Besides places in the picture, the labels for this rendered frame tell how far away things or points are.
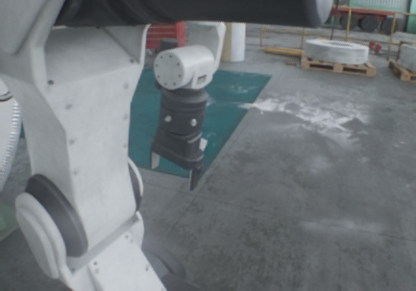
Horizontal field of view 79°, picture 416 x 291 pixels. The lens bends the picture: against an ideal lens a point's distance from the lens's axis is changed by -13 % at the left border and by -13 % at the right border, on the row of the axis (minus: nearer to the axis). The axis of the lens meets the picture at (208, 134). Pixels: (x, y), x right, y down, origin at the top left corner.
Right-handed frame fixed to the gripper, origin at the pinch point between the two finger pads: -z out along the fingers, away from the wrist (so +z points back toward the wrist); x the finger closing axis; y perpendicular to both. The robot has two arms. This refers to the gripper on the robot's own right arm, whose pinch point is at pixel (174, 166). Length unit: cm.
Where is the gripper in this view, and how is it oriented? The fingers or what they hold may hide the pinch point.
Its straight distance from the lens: 63.1
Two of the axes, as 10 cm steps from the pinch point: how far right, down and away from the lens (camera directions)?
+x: -8.4, -3.9, 3.7
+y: -5.1, 3.6, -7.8
